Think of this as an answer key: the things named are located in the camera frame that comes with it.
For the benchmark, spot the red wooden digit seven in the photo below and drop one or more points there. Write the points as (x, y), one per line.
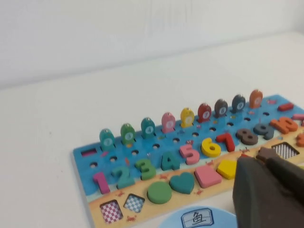
(227, 142)

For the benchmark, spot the red minus sign piece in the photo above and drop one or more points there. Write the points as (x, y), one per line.
(285, 107)

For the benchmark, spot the yellow wooden digit six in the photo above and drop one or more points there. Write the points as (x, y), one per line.
(206, 148)

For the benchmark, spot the green fish piece number three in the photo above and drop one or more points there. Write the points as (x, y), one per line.
(128, 134)

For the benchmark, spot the colourful wooden puzzle board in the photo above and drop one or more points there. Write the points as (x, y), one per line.
(123, 148)

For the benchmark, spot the brown star piece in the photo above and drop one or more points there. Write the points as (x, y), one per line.
(263, 154)

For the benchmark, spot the orange plus sign piece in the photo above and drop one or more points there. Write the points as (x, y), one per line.
(300, 140)

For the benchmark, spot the red triangle piece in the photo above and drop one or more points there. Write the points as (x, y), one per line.
(244, 156)

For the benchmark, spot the dark teal fish piece four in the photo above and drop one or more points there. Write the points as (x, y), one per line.
(148, 128)

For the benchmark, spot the pink fish piece number five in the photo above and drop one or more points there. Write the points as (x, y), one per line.
(168, 122)

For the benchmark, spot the green circle piece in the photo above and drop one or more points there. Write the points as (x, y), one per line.
(159, 192)

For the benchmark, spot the brown wooden digit eight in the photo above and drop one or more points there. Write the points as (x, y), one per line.
(247, 136)

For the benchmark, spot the orange fish piece number ten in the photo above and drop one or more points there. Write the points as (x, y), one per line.
(256, 99)

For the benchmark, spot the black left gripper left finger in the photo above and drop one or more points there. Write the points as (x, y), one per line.
(266, 202)

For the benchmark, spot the yellow fish piece number six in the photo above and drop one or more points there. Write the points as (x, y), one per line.
(187, 117)

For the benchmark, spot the slate wooden digit nine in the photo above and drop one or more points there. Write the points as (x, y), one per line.
(267, 131)

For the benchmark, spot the teal wooden digit two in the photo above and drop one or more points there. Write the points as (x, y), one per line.
(124, 177)

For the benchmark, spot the pink wooden digit five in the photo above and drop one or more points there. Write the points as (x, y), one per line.
(191, 154)

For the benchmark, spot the brown fish piece number eight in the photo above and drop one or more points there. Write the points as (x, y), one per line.
(221, 108)

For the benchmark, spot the green wooden digit three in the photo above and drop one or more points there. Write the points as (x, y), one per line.
(148, 169)

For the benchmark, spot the light blue plastic bowl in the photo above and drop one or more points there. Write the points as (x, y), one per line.
(171, 221)

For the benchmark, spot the teal heart piece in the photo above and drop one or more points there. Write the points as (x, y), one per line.
(182, 183)

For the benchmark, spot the yellow pentagon piece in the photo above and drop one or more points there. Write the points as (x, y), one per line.
(226, 169)

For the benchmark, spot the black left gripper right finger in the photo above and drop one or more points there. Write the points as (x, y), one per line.
(289, 174)

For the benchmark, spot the slate fish piece number nine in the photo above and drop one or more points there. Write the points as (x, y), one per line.
(238, 103)

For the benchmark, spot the orange wooden number ten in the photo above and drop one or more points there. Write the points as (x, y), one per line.
(276, 123)

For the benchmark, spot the teal fish piece number two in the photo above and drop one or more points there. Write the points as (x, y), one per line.
(107, 140)

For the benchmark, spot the dark teal wooden digit four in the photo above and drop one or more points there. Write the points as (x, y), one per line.
(174, 164)

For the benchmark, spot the pink trapezoid piece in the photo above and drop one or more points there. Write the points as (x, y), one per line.
(206, 177)

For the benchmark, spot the red fish piece number seven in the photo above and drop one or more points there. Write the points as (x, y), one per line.
(204, 112)

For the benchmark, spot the pink greater-than sign piece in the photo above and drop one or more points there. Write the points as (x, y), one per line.
(298, 116)

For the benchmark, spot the magenta wooden digit one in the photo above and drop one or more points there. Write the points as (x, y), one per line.
(102, 183)

